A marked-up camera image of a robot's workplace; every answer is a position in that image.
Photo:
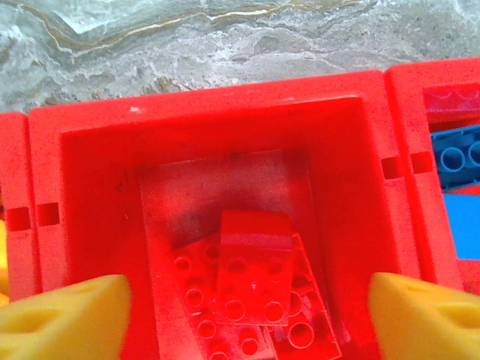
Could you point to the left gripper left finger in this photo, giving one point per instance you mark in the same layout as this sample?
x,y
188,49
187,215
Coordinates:
x,y
56,326

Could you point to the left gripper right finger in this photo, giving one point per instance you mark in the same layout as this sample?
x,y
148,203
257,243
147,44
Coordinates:
x,y
431,326

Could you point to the yellow lego brick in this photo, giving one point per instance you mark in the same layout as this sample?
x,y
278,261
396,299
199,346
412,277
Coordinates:
x,y
3,243

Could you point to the blue lego brick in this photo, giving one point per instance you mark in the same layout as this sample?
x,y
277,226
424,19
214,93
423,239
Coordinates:
x,y
465,225
459,157

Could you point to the long red lego brick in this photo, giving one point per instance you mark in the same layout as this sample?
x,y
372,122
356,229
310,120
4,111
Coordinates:
x,y
195,277

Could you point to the red sloped lego brick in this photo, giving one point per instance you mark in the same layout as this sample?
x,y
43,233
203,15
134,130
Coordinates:
x,y
255,262

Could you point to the red plastic bin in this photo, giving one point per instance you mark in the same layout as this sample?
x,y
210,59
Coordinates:
x,y
97,168
407,112
17,168

